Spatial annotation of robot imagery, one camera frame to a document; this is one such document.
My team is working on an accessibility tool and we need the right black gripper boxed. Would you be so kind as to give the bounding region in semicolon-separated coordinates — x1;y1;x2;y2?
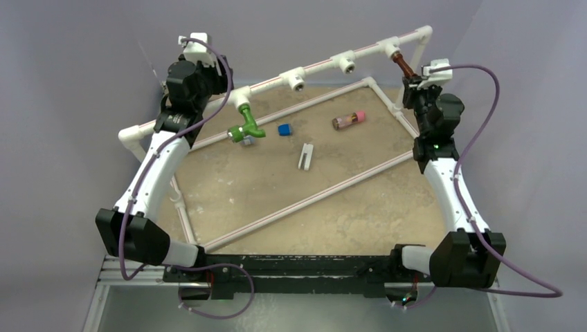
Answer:
399;77;440;136

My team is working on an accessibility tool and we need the brown faucet with blue cap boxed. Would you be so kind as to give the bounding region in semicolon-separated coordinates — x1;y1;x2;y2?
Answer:
390;51;417;79

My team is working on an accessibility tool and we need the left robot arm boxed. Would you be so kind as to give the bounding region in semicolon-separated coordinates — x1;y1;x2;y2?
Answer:
96;56;233;283

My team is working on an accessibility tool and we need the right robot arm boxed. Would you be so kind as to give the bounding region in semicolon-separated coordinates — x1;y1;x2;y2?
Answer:
388;75;506;288

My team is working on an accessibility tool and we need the green plastic faucet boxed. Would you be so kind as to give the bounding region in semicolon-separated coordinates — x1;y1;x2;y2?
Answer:
226;104;266;143

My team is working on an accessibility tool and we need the pink capped clip jar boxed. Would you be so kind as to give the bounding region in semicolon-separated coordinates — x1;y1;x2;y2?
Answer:
332;111;366;131

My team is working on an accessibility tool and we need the blue paperclip box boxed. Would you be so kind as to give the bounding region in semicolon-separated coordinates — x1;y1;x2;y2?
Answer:
278;124;293;136

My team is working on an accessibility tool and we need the white staple box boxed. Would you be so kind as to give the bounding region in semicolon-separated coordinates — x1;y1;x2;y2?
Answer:
298;143;314;171

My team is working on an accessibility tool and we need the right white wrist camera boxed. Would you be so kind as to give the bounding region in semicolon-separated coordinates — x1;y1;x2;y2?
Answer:
419;58;453;89

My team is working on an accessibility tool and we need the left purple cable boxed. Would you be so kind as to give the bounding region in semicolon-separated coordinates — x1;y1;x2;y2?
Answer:
118;37;235;282

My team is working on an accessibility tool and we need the white PVC pipe frame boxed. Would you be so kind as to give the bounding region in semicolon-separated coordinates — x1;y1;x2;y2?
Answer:
114;26;433;244

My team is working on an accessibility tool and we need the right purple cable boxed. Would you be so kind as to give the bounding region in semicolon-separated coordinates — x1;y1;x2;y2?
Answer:
440;63;563;299

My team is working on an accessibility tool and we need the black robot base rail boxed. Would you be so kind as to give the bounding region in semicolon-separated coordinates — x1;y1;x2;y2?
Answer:
163;252;426;299

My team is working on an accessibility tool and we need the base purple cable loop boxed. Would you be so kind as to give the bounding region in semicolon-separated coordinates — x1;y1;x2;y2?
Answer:
177;263;256;321

